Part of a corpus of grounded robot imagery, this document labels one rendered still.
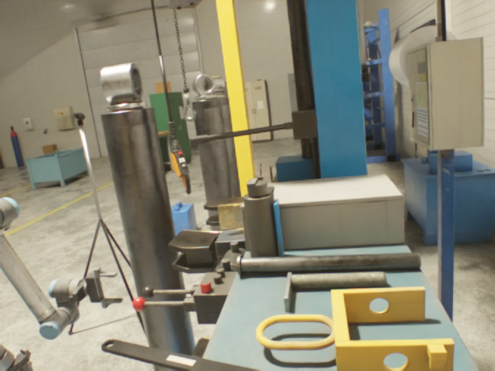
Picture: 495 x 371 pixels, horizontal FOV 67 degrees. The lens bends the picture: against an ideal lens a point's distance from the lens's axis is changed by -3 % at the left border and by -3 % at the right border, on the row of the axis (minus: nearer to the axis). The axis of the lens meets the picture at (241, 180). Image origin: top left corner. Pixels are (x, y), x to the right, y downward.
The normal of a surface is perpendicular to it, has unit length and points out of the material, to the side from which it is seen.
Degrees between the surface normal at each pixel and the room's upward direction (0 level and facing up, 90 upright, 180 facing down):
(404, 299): 90
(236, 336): 0
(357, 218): 90
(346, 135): 90
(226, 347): 0
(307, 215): 90
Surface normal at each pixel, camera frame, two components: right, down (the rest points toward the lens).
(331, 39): -0.18, 0.23
